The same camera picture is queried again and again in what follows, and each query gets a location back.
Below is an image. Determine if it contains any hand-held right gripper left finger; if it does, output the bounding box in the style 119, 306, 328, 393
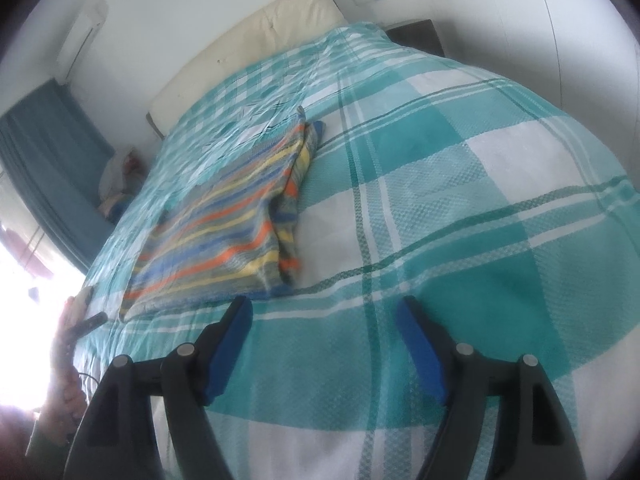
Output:
62, 296, 254, 480

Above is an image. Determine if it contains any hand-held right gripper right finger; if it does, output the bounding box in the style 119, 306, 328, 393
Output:
395, 296, 586, 480

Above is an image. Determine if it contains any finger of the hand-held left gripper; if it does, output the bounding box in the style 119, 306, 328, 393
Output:
74, 311, 109, 335

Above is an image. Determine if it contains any striped knit shirt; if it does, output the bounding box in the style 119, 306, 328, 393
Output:
119, 105, 326, 322

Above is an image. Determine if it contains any person's left hand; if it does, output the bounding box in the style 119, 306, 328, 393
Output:
39, 365, 90, 445

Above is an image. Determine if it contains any teal plaid blanket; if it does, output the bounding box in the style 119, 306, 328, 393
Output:
75, 22, 640, 480

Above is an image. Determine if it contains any teal curtain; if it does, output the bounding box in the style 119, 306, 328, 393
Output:
0, 79, 117, 272

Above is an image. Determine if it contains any white air conditioner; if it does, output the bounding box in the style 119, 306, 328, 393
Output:
56, 0, 110, 84

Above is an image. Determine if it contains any dark wooden nightstand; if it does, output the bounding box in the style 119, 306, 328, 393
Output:
385, 19, 448, 59

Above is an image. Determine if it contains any cream padded headboard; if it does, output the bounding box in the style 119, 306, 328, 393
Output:
146, 0, 351, 139

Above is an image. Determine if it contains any white wardrobe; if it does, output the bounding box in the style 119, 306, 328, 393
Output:
440, 0, 640, 126

